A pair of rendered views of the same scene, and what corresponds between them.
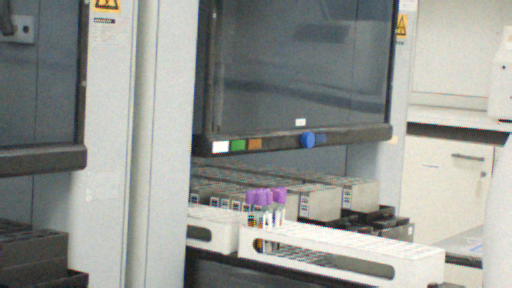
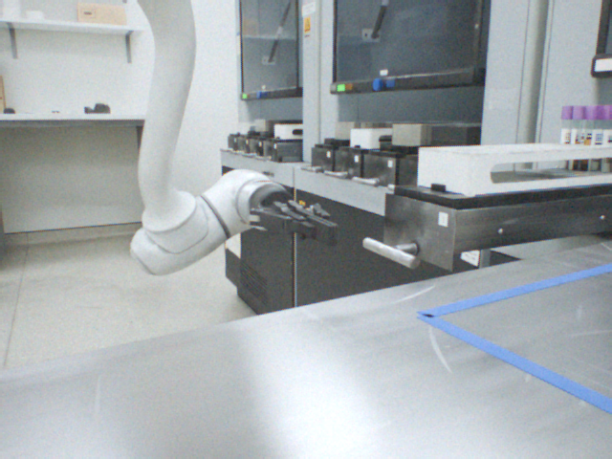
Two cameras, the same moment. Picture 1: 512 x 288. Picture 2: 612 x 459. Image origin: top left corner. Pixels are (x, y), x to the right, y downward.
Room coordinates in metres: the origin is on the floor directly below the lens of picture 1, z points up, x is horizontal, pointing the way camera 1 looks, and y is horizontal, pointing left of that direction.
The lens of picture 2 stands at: (1.52, -0.89, 0.91)
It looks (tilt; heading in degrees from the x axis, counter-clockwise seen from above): 13 degrees down; 119
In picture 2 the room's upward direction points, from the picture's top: straight up
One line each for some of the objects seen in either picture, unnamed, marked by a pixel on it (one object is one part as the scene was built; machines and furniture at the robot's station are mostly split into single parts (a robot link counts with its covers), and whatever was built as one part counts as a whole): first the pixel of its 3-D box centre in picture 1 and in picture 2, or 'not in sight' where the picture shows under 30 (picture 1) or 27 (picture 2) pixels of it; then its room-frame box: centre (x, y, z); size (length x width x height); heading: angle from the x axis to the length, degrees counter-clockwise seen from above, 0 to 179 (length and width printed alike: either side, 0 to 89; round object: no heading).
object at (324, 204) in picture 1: (320, 205); not in sight; (1.81, -0.14, 0.85); 0.12 x 0.02 x 0.06; 144
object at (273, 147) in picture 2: not in sight; (346, 146); (0.67, 0.95, 0.78); 0.73 x 0.14 x 0.09; 55
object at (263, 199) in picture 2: not in sight; (279, 211); (1.06, -0.16, 0.75); 0.09 x 0.08 x 0.07; 145
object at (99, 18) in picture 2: not in sight; (101, 16); (-1.43, 1.60, 1.52); 0.29 x 0.22 x 0.12; 54
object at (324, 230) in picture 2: not in sight; (318, 230); (1.19, -0.26, 0.75); 0.07 x 0.01 x 0.03; 145
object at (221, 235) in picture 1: (173, 224); not in sight; (1.62, 0.12, 0.83); 0.30 x 0.10 x 0.06; 55
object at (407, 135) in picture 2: not in sight; (408, 137); (1.11, 0.35, 0.85); 0.12 x 0.02 x 0.06; 146
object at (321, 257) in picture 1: (337, 257); (529, 170); (1.44, -0.14, 0.83); 0.30 x 0.10 x 0.06; 55
